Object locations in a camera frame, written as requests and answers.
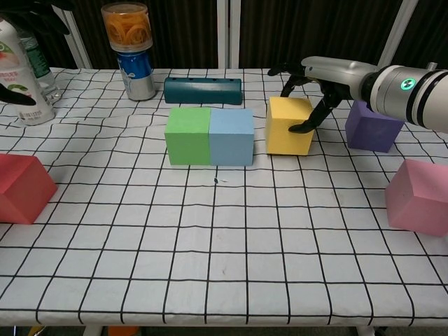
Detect clear jar orange rubber bands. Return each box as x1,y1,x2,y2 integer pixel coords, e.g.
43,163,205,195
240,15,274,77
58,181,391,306
101,2,153,53

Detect red foam cube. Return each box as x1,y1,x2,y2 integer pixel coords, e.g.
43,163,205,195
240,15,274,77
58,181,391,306
0,153,59,225

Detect green foam cube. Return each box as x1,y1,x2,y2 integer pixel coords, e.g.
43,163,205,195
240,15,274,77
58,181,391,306
164,107,211,166

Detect purple foam cube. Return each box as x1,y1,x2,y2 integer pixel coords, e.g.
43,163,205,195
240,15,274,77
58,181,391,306
344,99,406,153

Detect teal rectangular holder block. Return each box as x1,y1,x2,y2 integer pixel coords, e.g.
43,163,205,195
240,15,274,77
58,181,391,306
163,77,243,106

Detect white partition post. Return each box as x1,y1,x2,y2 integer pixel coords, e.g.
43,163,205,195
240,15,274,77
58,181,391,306
48,0,92,69
379,0,419,67
216,0,241,69

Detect light blue foam cube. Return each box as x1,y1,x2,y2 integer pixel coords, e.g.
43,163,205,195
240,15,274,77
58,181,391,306
209,108,256,167

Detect pink foam cube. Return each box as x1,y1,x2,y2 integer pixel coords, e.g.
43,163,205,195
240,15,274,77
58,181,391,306
385,159,448,238

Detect white tea drink bottle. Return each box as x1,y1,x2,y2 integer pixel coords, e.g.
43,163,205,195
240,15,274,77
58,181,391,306
0,17,57,126

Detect clear water bottle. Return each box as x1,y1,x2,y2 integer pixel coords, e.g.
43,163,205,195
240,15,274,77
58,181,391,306
15,26,61,106

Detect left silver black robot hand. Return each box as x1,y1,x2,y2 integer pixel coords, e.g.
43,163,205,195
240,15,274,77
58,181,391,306
0,2,71,106

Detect yellow foam cube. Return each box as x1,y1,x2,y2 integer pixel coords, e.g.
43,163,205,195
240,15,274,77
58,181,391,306
265,97,314,157

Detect blue white drink can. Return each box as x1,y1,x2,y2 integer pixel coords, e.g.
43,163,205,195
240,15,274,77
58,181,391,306
116,48,156,102

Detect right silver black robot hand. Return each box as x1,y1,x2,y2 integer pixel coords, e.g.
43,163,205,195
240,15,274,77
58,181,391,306
267,55,381,134

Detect white black checkered tablecloth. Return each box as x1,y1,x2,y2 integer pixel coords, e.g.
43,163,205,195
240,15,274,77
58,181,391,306
0,67,448,325

